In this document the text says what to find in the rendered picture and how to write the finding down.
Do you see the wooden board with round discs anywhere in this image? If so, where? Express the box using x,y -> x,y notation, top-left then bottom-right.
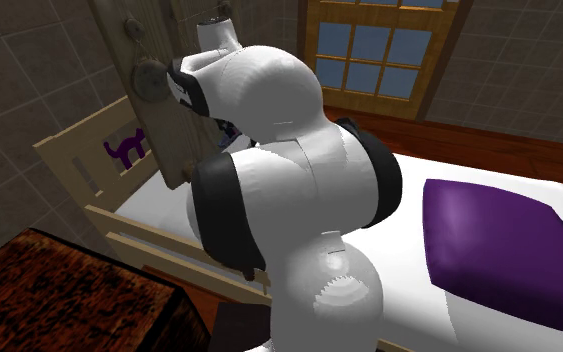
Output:
87,0 -> 236,192

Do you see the wooden framed window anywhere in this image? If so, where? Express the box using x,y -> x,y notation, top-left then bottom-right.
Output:
297,0 -> 475,123

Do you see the purple pillow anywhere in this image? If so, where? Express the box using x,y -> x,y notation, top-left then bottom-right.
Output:
421,178 -> 563,340

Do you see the dark wooden bedside table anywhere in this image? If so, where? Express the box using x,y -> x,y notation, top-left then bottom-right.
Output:
0,227 -> 212,352

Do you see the white bed with beige frame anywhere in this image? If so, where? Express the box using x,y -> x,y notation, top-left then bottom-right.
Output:
33,95 -> 563,352

